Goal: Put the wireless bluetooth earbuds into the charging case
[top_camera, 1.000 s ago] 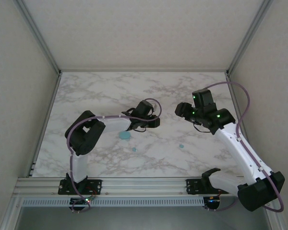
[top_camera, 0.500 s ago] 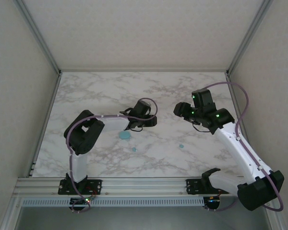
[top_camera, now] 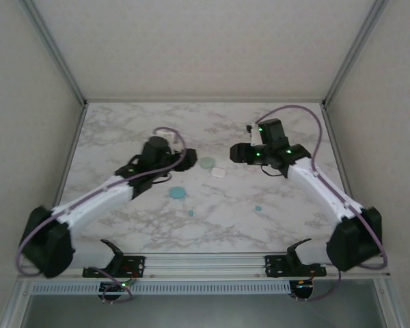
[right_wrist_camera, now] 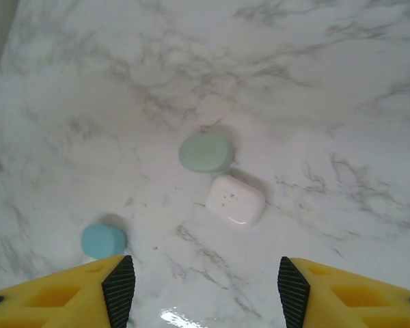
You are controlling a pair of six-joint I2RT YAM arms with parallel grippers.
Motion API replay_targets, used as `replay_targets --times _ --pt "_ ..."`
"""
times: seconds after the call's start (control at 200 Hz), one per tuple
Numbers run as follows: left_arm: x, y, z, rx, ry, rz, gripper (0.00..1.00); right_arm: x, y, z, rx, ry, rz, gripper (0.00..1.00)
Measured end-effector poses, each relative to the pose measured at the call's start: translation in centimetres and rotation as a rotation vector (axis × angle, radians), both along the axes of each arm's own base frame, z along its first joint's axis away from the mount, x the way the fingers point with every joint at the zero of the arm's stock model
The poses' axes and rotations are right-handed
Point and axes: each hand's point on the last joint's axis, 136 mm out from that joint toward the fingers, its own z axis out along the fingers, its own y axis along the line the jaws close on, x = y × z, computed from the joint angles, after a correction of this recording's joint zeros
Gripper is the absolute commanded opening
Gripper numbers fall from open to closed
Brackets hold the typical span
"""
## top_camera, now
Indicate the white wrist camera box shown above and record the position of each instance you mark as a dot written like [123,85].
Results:
[256,136]
[165,134]

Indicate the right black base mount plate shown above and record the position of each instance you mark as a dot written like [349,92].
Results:
[276,266]

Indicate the white earbud charging case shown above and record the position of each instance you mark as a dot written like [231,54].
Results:
[218,172]

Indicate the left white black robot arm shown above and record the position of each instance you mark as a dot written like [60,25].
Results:
[95,198]

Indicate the right controller board with LED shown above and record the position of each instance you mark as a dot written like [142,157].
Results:
[304,285]

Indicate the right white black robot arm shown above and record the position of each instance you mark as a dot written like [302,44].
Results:
[321,191]

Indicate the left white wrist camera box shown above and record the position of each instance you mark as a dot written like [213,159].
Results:
[165,134]

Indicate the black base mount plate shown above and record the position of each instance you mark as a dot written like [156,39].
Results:
[276,266]
[136,264]

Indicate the aluminium frame crossbar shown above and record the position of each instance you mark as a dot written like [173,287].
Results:
[205,100]

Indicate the aluminium frame post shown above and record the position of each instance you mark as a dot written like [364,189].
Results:
[56,54]
[16,309]
[393,309]
[352,54]

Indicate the aluminium table side rail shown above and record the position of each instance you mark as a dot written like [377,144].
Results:
[76,136]
[341,164]

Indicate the aluminium mounting rail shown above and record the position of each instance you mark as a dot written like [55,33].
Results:
[205,264]

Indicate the aluminium lower frame post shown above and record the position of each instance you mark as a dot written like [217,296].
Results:
[393,309]
[16,309]

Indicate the controller board with led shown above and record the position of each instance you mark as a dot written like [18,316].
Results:
[112,287]
[304,285]

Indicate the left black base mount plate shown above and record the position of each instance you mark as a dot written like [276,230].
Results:
[136,264]

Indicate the left controller board with LED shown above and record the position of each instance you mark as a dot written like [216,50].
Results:
[112,287]

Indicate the blue earbud charging case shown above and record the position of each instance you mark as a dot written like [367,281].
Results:
[176,193]

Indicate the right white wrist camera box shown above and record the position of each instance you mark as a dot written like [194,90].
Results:
[256,136]

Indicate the mint green earbud charging case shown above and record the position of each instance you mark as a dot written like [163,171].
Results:
[206,162]

